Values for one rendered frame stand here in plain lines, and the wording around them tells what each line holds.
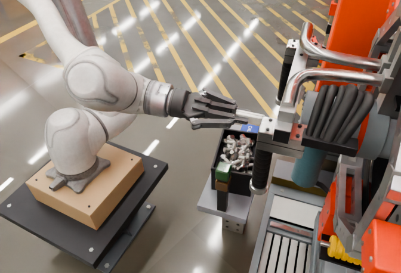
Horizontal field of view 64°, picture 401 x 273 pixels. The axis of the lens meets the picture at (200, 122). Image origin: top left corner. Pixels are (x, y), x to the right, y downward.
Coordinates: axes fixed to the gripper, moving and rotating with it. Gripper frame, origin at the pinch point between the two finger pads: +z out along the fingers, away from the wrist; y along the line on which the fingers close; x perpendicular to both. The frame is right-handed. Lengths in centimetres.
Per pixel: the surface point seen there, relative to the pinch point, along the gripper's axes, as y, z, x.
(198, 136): 53, -24, 101
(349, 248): -26.2, 24.1, 0.6
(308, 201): 17, 37, 78
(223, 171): -7.6, -3.6, 17.6
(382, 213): -23.9, 23.6, -13.7
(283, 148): -14.5, 6.9, -11.9
